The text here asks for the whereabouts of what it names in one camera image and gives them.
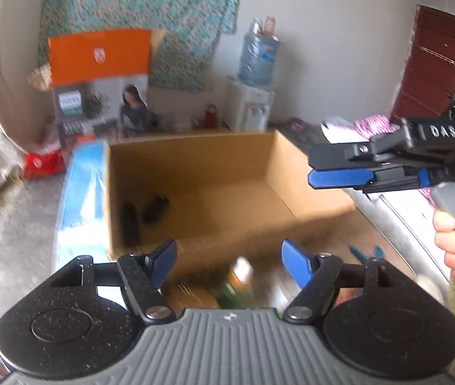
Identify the red thermos flask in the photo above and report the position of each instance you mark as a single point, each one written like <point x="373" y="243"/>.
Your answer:
<point x="210" y="117"/>

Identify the cardboard box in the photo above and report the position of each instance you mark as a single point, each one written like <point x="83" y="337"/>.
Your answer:
<point x="211" y="192"/>

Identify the blue plastic tool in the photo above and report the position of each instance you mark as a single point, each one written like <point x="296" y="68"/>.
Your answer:
<point x="355" y="252"/>

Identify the dark red door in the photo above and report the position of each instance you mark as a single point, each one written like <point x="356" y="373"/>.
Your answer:
<point x="432" y="60"/>

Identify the black oblong object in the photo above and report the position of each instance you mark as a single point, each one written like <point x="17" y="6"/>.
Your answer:
<point x="156" y="208"/>
<point x="130" y="222"/>

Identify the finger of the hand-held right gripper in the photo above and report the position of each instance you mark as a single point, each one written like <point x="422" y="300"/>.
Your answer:
<point x="339" y="178"/>
<point x="339" y="156"/>

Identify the white cloth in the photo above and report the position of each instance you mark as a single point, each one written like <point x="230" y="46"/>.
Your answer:
<point x="338" y="128"/>

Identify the blue water jug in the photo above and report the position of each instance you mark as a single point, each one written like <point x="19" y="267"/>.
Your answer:
<point x="257" y="58"/>

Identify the dark patterned cloth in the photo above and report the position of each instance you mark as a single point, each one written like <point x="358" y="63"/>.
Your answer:
<point x="297" y="136"/>

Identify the plastic bag on jug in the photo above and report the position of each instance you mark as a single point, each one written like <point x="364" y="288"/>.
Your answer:
<point x="265" y="26"/>

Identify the orange appliance carton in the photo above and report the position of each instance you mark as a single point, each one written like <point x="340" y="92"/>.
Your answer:
<point x="99" y="54"/>

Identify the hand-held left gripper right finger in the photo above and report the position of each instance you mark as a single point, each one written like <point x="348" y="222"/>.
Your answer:
<point x="293" y="260"/>

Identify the red plastic bag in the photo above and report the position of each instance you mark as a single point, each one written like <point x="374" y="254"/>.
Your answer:
<point x="43" y="164"/>

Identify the clear plastic bag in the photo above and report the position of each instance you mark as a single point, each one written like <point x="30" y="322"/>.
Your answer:
<point x="171" y="120"/>

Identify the pink shiny cloth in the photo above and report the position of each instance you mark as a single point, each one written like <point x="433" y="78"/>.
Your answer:
<point x="374" y="124"/>

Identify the white water dispenser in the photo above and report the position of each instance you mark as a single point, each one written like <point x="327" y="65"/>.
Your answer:
<point x="251" y="106"/>

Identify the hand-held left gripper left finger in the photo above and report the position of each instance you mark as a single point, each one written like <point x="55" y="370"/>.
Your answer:
<point x="165" y="260"/>

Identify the teal floral cloth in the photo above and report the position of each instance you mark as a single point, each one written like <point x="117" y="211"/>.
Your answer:
<point x="187" y="12"/>

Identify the crumpled brown paper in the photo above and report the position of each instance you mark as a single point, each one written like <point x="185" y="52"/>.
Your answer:
<point x="41" y="76"/>

